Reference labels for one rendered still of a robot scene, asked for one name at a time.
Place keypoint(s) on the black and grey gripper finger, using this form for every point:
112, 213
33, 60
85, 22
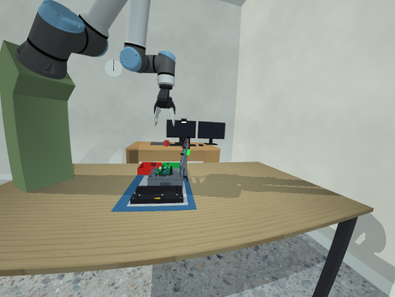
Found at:
172, 112
156, 111

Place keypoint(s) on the red bin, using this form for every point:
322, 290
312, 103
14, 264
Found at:
148, 167

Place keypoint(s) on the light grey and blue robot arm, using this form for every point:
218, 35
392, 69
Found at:
57, 32

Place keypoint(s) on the green bin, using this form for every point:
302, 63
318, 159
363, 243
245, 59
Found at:
175, 165

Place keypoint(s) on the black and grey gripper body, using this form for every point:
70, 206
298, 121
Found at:
169, 102

